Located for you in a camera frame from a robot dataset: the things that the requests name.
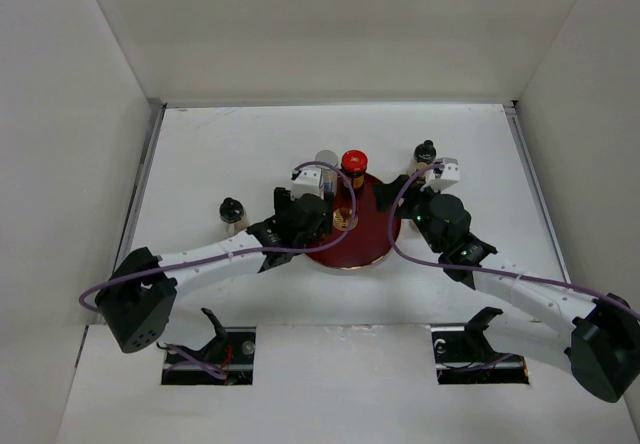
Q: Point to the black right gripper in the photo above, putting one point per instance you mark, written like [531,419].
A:
[411,194]

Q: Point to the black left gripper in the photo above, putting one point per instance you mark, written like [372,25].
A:
[284,201]

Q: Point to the red cap sauce jar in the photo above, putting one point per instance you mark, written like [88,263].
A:
[354,165]

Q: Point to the silver cap shaker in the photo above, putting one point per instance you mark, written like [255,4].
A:
[329,176]

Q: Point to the white powder glass jar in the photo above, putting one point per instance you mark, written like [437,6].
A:
[424,154]

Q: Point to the black lid spice jar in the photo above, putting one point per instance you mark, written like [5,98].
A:
[233,214]

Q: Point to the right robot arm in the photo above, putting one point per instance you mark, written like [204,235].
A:
[592,336]

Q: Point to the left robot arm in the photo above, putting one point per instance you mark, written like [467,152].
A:
[137,300]

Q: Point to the red round tray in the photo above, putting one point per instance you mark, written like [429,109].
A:
[367,242]

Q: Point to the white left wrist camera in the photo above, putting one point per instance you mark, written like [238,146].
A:
[307,180]

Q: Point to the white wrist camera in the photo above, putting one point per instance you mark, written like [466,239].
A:
[307,180]
[444,174]

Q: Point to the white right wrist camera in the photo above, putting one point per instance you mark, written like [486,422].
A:
[444,174]

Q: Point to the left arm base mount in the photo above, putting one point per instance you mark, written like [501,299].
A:
[226,359]

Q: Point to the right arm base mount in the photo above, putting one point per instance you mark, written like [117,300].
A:
[463,356]

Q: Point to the aluminium table edge rail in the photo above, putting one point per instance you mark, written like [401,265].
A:
[154,125]

